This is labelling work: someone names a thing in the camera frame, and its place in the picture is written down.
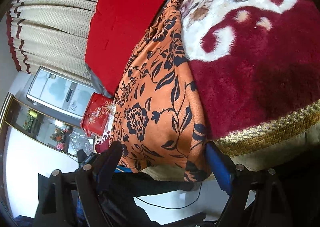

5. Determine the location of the orange floral garment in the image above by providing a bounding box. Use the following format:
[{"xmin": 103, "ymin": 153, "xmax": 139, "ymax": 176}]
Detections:
[{"xmin": 111, "ymin": 0, "xmax": 210, "ymax": 182}]

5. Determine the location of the red gift bag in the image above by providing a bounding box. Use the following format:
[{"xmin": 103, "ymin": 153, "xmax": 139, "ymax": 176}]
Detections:
[{"xmin": 80, "ymin": 92, "xmax": 116, "ymax": 153}]

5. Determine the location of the white cabinet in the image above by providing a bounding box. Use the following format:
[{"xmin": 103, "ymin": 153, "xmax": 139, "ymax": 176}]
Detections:
[{"xmin": 27, "ymin": 67, "xmax": 95, "ymax": 120}]

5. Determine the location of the beige curtain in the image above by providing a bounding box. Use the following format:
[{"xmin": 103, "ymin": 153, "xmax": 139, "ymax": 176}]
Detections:
[{"xmin": 7, "ymin": 0, "xmax": 98, "ymax": 83}]

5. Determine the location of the floral plush bed blanket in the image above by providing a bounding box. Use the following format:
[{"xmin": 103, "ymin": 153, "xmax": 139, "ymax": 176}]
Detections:
[{"xmin": 180, "ymin": 0, "xmax": 319, "ymax": 171}]

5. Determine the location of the red blanket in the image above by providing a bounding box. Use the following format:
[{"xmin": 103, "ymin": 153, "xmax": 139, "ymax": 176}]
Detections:
[{"xmin": 84, "ymin": 0, "xmax": 193, "ymax": 96}]

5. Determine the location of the black cable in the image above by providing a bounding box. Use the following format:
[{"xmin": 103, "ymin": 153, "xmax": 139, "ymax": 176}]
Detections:
[{"xmin": 133, "ymin": 181, "xmax": 203, "ymax": 210}]

